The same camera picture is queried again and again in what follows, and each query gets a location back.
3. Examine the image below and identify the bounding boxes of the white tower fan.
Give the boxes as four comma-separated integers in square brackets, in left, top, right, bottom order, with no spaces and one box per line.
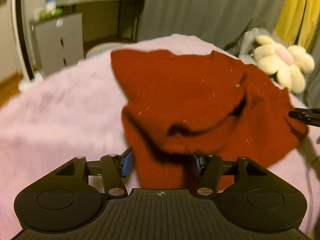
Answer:
[10,0,43,92]

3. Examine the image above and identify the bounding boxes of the red knit cardigan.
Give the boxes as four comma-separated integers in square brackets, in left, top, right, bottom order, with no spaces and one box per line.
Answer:
[111,49,308,189]

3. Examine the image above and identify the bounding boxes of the yellow curtain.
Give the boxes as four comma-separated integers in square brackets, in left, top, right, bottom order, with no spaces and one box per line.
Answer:
[273,0,319,49]

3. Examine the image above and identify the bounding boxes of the blue white box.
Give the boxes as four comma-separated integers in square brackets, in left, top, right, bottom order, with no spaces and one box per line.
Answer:
[45,0,56,12]

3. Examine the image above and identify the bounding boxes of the grey drawer cabinet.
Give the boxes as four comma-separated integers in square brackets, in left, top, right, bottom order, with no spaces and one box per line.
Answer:
[31,12,84,76]

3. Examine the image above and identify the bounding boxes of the white round stool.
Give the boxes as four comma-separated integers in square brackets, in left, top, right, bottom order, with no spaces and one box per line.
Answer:
[85,42,127,59]

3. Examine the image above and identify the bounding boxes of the grey vanity dressing table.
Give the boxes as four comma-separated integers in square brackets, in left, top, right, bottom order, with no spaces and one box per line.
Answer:
[56,0,144,42]

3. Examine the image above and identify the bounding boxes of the grey shell-shaped chair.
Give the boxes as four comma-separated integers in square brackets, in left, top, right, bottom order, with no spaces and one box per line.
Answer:
[228,28,319,108]

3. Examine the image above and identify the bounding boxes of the grey curtain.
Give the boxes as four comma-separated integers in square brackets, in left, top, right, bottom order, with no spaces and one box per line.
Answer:
[137,0,285,49]

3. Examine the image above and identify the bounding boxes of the pink plush bed blanket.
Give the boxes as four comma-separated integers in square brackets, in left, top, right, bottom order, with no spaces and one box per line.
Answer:
[1,34,319,239]

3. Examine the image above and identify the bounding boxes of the cream flower plush pillow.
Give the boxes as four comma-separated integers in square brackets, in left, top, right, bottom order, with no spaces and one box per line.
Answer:
[253,35,315,94]

